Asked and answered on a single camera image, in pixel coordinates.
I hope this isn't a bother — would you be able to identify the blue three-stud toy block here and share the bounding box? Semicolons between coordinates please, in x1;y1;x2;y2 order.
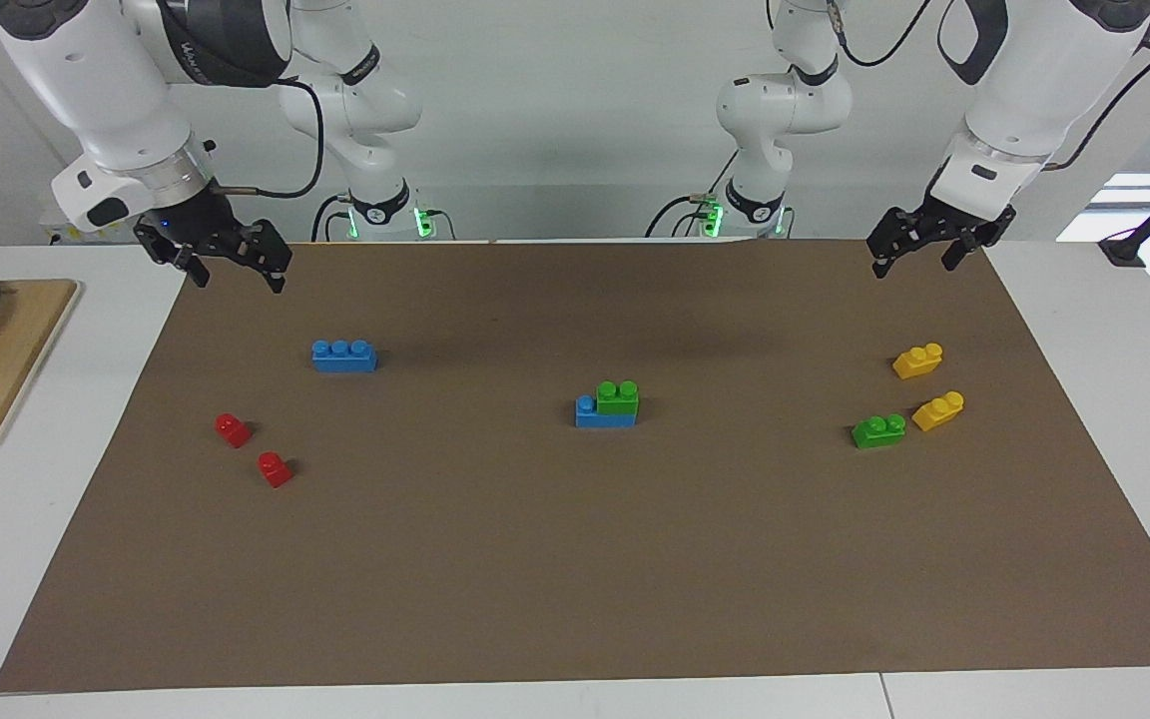
312;340;378;373
575;395;638;428

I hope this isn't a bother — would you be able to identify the yellow two-stud toy block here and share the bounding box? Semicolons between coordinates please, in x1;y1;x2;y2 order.
892;343;944;380
911;390;965;432

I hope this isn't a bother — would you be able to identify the brown paper table mat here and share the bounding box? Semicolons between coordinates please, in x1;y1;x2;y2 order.
0;238;1150;693

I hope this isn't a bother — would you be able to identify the black right base cable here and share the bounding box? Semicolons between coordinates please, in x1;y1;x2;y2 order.
310;193;351;243

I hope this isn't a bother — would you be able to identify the black base cable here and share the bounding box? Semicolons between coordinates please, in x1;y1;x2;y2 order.
310;193;351;243
645;150;736;239

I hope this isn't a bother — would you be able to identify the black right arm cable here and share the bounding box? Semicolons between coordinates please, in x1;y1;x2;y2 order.
211;80;324;199

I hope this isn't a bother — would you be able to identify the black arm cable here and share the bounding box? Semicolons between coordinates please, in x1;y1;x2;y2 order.
211;80;324;199
825;0;1150;173

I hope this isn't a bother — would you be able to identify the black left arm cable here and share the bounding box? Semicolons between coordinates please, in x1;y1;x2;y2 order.
825;0;1150;173

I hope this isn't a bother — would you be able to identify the black left base cable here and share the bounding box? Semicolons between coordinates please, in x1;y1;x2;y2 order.
645;150;736;239

